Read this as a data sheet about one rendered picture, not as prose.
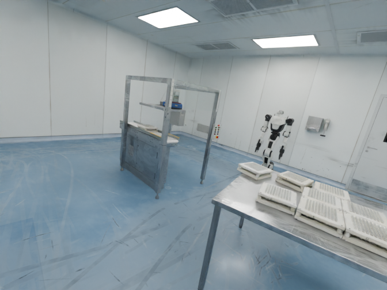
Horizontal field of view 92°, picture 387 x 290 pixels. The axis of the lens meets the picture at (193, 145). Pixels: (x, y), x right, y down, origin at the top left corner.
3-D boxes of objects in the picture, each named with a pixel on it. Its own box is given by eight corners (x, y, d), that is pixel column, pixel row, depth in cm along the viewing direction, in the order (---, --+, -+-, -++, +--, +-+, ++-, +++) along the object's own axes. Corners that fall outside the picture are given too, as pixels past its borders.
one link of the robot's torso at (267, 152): (263, 155, 398) (271, 135, 400) (272, 158, 388) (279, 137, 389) (261, 153, 386) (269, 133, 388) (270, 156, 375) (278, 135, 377)
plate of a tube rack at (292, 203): (295, 194, 142) (296, 192, 142) (295, 208, 121) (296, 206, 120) (262, 183, 153) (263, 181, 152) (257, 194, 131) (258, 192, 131)
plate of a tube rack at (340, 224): (341, 213, 124) (342, 210, 124) (344, 231, 104) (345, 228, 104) (300, 198, 137) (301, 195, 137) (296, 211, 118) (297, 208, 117)
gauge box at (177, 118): (183, 126, 271) (185, 112, 266) (178, 126, 263) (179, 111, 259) (174, 123, 285) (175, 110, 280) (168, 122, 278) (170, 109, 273)
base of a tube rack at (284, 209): (293, 200, 143) (295, 197, 143) (293, 215, 122) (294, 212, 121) (261, 189, 154) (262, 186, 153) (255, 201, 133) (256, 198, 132)
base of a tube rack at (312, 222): (338, 220, 126) (340, 216, 125) (341, 239, 106) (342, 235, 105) (298, 203, 139) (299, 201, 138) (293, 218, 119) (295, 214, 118)
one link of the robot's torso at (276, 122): (270, 129, 410) (274, 113, 402) (286, 133, 390) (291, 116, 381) (265, 130, 388) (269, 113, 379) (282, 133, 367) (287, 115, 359)
